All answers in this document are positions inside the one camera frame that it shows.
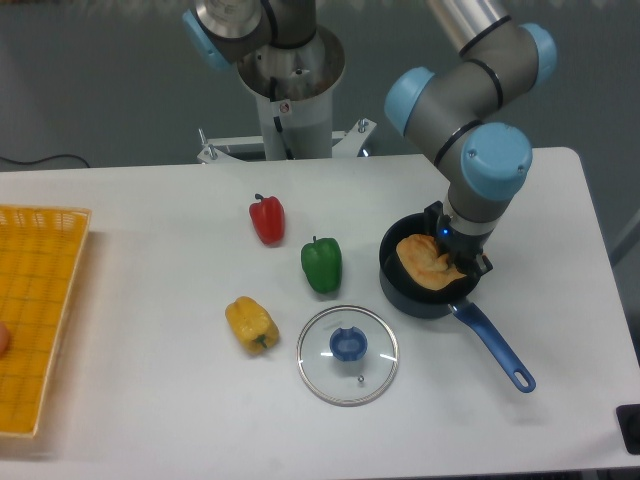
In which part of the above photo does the golden triangle bread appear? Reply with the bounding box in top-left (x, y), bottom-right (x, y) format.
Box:
top-left (396, 234), bottom-right (466, 290)

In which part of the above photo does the yellow bell pepper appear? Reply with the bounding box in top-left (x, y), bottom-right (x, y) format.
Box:
top-left (225, 296), bottom-right (280, 355)

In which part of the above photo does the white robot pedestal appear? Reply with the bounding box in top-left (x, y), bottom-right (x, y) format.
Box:
top-left (197, 26), bottom-right (377, 164)

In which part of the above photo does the dark pan blue handle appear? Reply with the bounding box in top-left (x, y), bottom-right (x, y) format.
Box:
top-left (379, 211), bottom-right (536, 393)

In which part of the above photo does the yellow woven basket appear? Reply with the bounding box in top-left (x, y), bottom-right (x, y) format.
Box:
top-left (1, 205), bottom-right (92, 438)

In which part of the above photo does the red bell pepper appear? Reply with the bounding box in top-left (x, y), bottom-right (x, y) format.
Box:
top-left (249, 193), bottom-right (285, 245)

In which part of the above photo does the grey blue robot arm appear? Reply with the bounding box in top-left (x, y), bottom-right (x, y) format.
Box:
top-left (182, 1), bottom-right (557, 274)

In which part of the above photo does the black cable on floor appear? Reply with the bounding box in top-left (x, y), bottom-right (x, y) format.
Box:
top-left (0, 154), bottom-right (92, 168)

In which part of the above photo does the black device at table edge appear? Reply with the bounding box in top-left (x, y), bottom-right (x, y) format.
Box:
top-left (616, 404), bottom-right (640, 455)

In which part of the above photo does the glass lid blue knob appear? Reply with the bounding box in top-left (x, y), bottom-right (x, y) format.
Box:
top-left (296, 305), bottom-right (400, 407)

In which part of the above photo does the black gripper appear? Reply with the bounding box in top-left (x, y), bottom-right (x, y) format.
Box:
top-left (424, 201), bottom-right (493, 278)

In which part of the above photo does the green bell pepper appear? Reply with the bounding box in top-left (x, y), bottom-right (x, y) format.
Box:
top-left (301, 237), bottom-right (343, 294)

